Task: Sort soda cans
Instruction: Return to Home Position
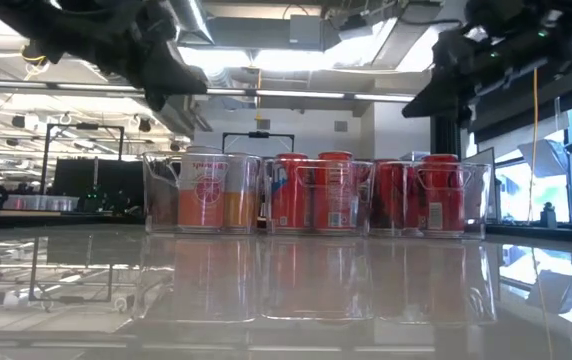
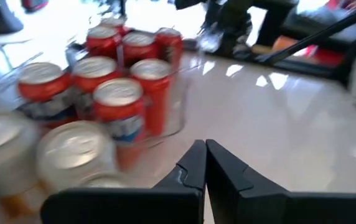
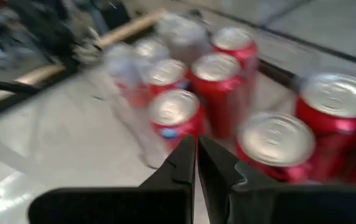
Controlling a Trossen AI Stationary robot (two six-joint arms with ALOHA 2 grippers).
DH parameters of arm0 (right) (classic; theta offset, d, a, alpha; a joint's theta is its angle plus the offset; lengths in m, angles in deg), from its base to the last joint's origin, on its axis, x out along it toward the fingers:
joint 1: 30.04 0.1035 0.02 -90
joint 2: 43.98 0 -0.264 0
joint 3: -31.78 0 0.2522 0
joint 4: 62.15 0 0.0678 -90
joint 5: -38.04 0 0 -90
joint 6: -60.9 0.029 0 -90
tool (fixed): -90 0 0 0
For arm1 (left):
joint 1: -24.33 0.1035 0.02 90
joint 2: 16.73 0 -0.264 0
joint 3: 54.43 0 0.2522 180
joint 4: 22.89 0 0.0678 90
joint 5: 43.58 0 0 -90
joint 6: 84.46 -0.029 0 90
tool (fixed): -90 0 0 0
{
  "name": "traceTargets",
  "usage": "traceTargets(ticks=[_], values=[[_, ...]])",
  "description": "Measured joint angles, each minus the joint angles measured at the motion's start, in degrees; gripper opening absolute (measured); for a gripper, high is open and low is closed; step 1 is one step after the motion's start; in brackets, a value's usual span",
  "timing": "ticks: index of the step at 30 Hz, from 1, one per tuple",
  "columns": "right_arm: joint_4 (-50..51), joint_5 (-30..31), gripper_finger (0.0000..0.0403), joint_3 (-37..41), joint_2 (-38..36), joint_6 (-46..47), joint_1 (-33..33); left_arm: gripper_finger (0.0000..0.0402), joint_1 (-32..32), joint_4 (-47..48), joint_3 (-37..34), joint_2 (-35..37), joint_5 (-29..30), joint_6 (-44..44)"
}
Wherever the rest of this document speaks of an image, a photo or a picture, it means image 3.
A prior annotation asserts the silver and orange soda can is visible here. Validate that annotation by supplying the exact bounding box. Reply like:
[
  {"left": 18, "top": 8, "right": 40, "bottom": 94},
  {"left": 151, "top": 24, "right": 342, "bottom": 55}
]
[
  {"left": 133, "top": 39, "right": 171, "bottom": 63},
  {"left": 105, "top": 43, "right": 152, "bottom": 108}
]

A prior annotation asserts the silver and red soda can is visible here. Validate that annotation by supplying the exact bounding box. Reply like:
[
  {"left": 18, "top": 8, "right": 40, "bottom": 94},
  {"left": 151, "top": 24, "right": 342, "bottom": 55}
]
[{"left": 156, "top": 14, "right": 212, "bottom": 66}]

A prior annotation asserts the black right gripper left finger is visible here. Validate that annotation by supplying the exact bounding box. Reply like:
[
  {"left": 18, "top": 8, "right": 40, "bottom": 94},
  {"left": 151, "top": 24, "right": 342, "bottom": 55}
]
[{"left": 28, "top": 136, "right": 197, "bottom": 224}]

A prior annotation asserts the clear plastic bin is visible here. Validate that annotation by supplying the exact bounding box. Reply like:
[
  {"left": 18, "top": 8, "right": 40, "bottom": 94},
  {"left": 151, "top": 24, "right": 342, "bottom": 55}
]
[
  {"left": 109, "top": 52, "right": 210, "bottom": 170},
  {"left": 190, "top": 24, "right": 356, "bottom": 187},
  {"left": 101, "top": 12, "right": 213, "bottom": 110}
]

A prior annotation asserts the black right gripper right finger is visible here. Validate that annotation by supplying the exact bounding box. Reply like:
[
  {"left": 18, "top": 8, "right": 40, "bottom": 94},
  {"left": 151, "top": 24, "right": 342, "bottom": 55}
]
[{"left": 198, "top": 135, "right": 356, "bottom": 224}]

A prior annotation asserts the clear plastic container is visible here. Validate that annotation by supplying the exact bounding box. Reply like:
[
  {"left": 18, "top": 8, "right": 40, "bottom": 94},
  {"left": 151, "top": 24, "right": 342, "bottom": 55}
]
[{"left": 0, "top": 9, "right": 300, "bottom": 124}]

